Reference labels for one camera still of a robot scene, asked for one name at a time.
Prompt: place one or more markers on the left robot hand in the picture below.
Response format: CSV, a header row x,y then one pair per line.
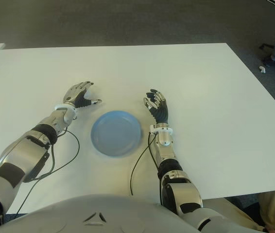
x,y
75,94

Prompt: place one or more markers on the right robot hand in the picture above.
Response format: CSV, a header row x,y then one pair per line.
x,y
162,112

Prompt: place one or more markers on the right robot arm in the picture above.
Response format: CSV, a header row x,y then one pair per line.
x,y
188,191

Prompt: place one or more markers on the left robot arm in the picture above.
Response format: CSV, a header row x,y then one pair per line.
x,y
23,150

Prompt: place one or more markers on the blue plate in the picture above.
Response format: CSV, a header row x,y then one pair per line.
x,y
116,133

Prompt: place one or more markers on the crumpled white paper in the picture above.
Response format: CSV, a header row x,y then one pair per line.
x,y
262,69

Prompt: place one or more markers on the grey robot torso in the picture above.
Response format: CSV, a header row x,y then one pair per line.
x,y
91,213

